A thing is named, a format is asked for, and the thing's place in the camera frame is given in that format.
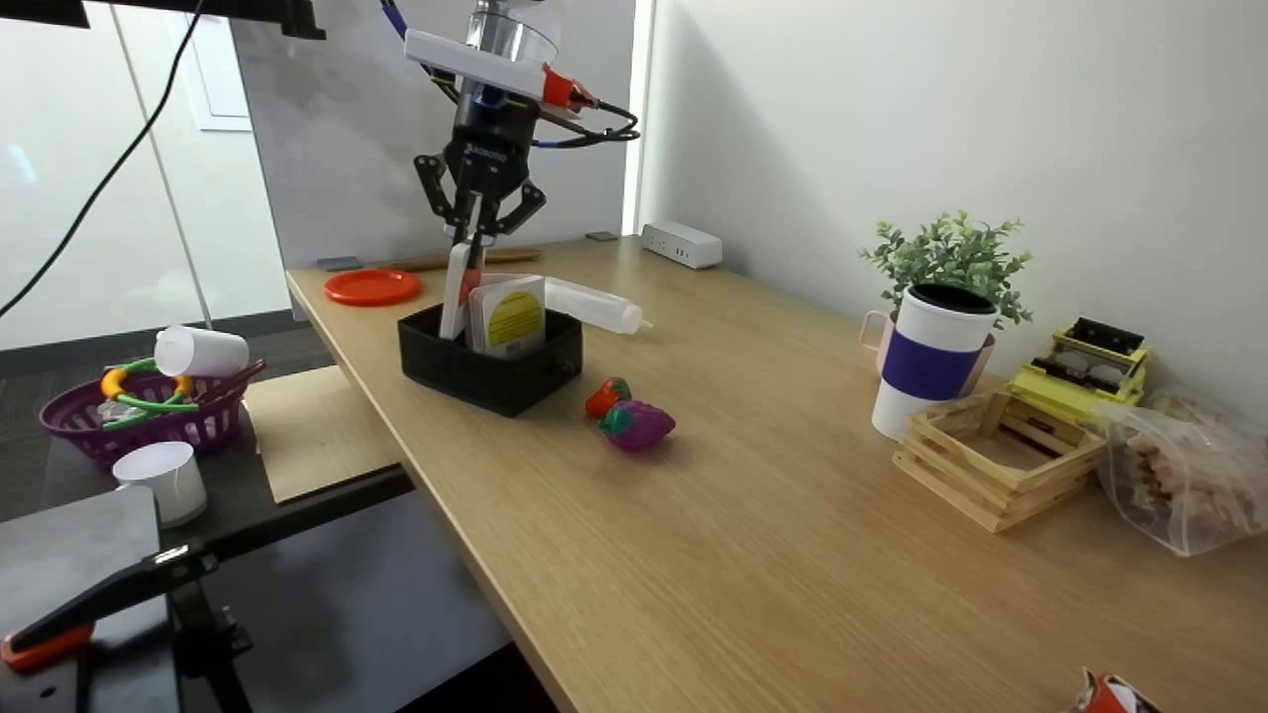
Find translucent squeeze bottle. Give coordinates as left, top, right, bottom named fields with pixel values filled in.
left=543, top=275, right=654, bottom=338

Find purple toy eggplant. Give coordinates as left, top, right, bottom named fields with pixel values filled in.
left=597, top=396, right=682, bottom=458

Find green toy ring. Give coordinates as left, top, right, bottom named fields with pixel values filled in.
left=95, top=353, right=201, bottom=424

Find black box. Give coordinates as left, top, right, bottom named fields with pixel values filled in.
left=398, top=300, right=587, bottom=421

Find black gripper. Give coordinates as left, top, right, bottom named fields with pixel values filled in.
left=412, top=86, right=548, bottom=275

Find grey flat sheet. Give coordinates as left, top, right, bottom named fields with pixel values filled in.
left=0, top=485, right=172, bottom=647

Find red toy strawberry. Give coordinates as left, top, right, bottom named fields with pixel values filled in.
left=583, top=378, right=636, bottom=424

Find yellow toy machine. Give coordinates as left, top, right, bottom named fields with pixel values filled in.
left=1001, top=315, right=1159, bottom=433

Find black tripod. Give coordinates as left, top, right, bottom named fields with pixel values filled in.
left=155, top=577, right=262, bottom=713

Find stacked wooden crates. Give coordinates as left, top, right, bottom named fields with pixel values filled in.
left=887, top=390, right=1111, bottom=539

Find white power strip box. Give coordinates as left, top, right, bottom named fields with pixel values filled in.
left=637, top=219, right=729, bottom=275

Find black overhead mount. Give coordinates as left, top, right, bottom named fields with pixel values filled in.
left=98, top=0, right=329, bottom=45

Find purple plastic basket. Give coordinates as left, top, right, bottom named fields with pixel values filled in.
left=37, top=362, right=267, bottom=470

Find black clamp with orange tip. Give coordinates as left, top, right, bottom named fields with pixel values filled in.
left=0, top=465, right=422, bottom=683

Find thin black hanging cable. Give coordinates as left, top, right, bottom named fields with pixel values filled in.
left=0, top=0, right=209, bottom=321

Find white book with yellow circle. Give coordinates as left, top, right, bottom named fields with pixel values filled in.
left=466, top=271, right=550, bottom=362

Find red snack packet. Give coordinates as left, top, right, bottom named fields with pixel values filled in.
left=1069, top=667, right=1165, bottom=713

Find black side table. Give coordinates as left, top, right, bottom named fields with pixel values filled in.
left=0, top=353, right=422, bottom=557

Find white paper cup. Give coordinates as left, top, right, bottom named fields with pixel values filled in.
left=149, top=324, right=255, bottom=386
left=109, top=435, right=213, bottom=532

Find clear bag of wooden pieces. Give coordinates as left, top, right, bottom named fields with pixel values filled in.
left=1094, top=390, right=1268, bottom=557

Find brown cardboard sheet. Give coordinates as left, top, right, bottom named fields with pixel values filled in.
left=237, top=362, right=407, bottom=509

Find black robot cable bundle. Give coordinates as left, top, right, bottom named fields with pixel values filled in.
left=527, top=77, right=646, bottom=152

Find green plant in pink pot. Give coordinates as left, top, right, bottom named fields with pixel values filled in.
left=859, top=210, right=1037, bottom=378

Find yellow toy ring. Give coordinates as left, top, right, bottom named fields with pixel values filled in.
left=98, top=366, right=196, bottom=403

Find orange round plate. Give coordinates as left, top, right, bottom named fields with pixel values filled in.
left=321, top=264, right=428, bottom=315

